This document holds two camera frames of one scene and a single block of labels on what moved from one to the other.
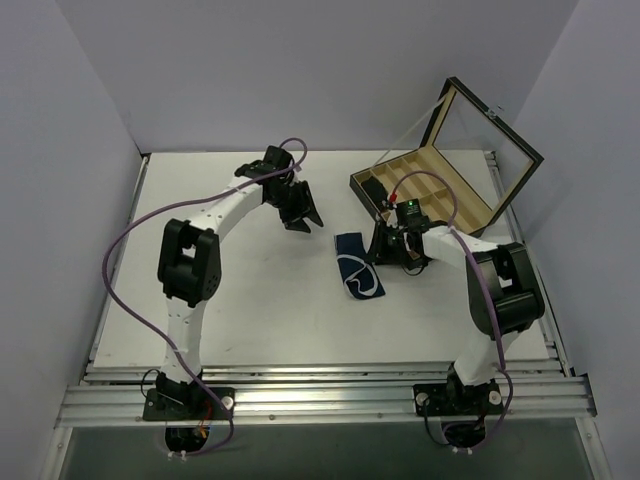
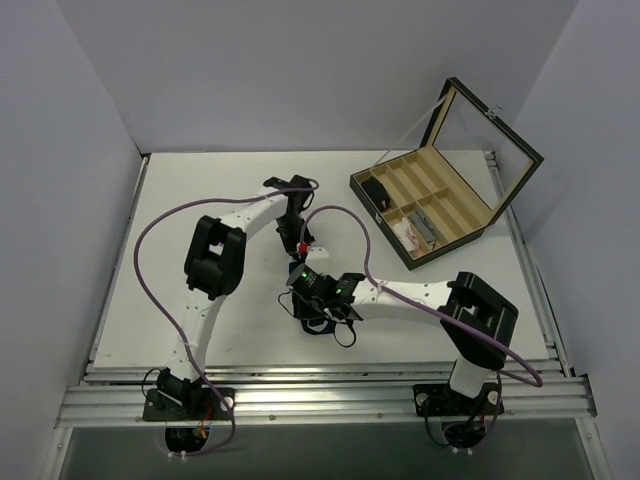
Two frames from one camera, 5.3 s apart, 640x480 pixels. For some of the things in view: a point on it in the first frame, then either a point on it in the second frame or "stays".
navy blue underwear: [360, 278] -> [318, 326]
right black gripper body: [391, 245] -> [310, 307]
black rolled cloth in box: [376, 191] stays
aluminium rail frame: [109, 394] stays
